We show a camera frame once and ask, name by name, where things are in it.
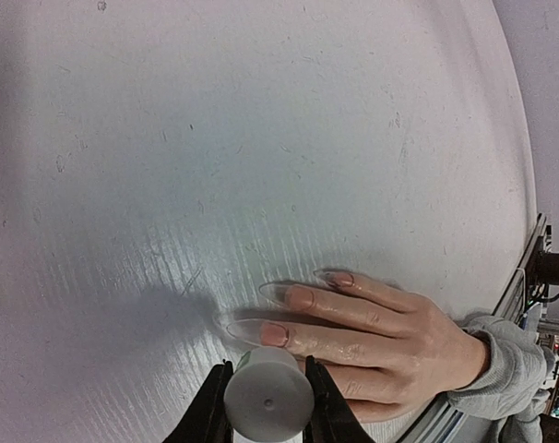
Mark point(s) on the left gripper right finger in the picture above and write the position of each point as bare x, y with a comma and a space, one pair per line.
332, 420

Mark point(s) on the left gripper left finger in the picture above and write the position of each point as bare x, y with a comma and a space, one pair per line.
205, 420

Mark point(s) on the grey sleeved forearm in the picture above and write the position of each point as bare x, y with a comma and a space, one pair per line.
446, 358

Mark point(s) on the person's hand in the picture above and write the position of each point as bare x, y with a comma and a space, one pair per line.
388, 351

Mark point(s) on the aluminium front rail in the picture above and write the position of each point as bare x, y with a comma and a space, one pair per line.
505, 403

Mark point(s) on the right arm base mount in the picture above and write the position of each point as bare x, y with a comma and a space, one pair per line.
543, 276

